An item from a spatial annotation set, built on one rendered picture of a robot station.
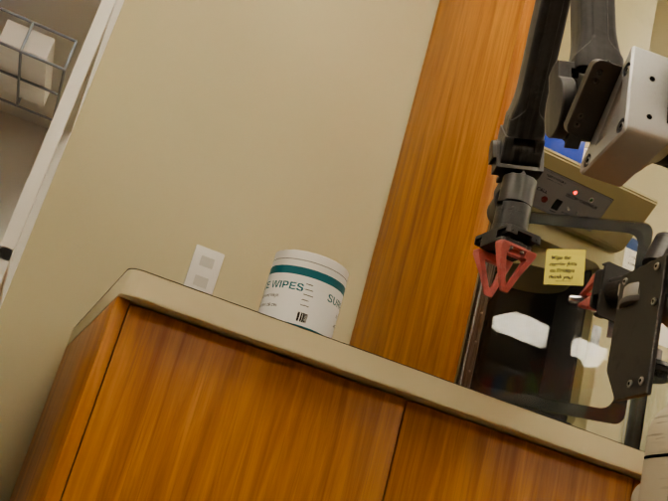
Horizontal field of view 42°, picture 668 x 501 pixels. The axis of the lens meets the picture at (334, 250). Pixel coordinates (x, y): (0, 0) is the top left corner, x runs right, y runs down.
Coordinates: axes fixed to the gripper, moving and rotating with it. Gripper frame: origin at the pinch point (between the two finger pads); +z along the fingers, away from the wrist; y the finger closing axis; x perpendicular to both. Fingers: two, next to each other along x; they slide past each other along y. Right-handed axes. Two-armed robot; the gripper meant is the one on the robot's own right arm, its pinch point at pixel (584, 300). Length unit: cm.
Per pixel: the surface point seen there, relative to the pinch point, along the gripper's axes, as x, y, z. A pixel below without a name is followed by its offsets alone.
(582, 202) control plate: -3.9, 25.3, 12.6
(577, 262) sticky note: -0.8, 9.0, 5.7
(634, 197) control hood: -13.8, 29.5, 8.8
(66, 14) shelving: 103, 14, 7
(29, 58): 105, 1, -2
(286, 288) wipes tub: 56, -18, 0
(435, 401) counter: 31.1, -29.3, -11.5
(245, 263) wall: 50, 1, 62
